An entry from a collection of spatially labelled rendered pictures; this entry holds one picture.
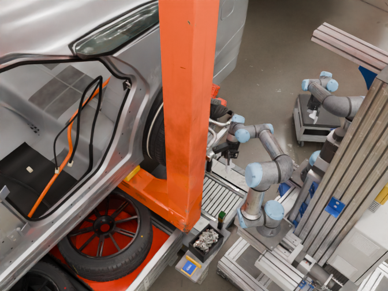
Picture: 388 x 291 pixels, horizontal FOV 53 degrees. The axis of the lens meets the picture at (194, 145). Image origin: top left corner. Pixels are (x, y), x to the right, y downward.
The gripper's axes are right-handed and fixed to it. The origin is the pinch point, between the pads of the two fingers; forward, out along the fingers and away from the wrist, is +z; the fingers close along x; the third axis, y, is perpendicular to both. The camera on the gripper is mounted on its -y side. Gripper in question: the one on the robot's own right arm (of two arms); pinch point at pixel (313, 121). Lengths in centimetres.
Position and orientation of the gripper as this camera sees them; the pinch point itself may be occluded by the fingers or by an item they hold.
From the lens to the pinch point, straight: 290.2
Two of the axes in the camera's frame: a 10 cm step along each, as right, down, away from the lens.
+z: -2.0, 9.0, 3.9
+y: -9.7, -2.4, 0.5
